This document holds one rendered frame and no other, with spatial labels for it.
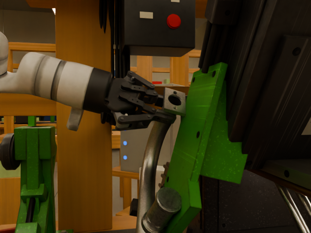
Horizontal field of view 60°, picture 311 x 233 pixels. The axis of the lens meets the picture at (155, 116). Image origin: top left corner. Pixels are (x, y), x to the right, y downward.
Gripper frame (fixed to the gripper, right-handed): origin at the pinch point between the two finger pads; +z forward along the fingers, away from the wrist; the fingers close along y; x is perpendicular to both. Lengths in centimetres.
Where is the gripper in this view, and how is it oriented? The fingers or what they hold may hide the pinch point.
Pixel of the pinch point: (165, 109)
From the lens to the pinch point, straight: 49.1
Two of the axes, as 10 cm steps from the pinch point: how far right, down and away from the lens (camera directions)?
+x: -3.1, 6.4, 7.0
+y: 0.6, -7.3, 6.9
